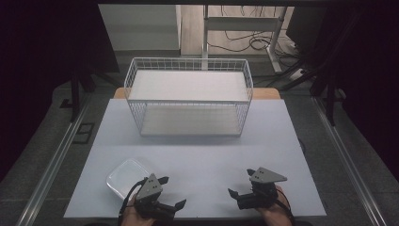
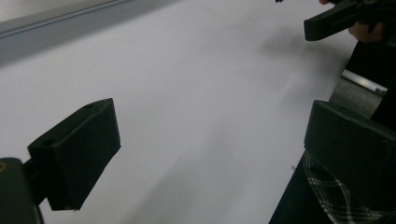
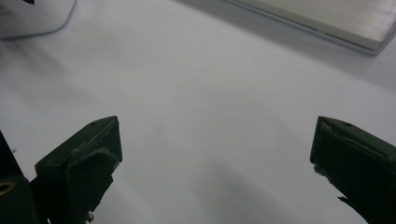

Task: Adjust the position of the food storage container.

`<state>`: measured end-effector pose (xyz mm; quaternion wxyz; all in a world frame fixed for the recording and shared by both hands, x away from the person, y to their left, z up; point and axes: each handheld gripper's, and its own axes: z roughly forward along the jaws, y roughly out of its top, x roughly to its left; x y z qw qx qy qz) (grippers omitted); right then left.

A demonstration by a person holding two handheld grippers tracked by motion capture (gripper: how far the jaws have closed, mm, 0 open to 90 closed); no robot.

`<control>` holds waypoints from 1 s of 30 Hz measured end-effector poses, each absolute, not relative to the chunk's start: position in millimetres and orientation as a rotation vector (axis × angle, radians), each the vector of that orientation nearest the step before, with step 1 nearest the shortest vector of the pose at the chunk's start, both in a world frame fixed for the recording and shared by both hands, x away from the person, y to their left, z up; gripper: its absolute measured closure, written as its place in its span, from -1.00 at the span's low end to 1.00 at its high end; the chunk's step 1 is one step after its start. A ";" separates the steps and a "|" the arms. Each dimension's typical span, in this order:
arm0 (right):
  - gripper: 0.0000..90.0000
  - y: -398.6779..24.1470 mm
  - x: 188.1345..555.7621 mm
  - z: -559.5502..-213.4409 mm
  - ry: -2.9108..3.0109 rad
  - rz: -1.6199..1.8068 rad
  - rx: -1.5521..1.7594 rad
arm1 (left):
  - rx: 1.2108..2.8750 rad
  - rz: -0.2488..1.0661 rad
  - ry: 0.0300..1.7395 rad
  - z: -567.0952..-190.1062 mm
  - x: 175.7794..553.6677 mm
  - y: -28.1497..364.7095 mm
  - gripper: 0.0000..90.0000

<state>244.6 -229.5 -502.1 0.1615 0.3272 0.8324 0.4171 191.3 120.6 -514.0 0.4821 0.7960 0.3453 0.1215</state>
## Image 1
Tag person's left hand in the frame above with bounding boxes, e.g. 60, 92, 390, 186
120, 194, 157, 226

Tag white power strip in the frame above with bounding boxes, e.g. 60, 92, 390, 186
289, 68, 306, 82

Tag metal floor rail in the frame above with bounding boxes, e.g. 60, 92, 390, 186
311, 95, 388, 226
15, 93, 92, 226

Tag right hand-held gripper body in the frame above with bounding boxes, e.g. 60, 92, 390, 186
236, 167, 288, 211

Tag white wire shelf rack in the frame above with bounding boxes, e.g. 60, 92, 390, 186
123, 56, 255, 137

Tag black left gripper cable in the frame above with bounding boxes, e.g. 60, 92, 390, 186
118, 177, 149, 226

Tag black floor cables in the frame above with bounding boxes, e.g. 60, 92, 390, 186
206, 5, 302, 60

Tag white cabinet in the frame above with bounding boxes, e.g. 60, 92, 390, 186
98, 4, 183, 58

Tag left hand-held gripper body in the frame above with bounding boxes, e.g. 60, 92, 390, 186
133, 172, 177, 221

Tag clear plastic container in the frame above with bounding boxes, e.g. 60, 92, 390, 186
105, 157, 155, 202

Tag person's right hand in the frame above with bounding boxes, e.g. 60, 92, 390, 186
255, 185, 295, 226

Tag black metal stand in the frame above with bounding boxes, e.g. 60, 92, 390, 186
69, 60, 121, 124
279, 12, 361, 127

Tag white metal desk frame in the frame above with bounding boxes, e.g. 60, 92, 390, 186
201, 4, 289, 74

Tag black monitor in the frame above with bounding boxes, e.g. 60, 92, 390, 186
285, 6, 328, 50

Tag light blue table mat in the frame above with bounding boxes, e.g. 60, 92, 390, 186
63, 97, 327, 219

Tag black floor frame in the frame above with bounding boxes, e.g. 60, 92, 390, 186
72, 121, 96, 145

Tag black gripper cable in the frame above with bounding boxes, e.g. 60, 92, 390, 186
275, 187, 296, 226
118, 177, 149, 226

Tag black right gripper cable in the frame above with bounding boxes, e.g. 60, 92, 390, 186
275, 187, 296, 226

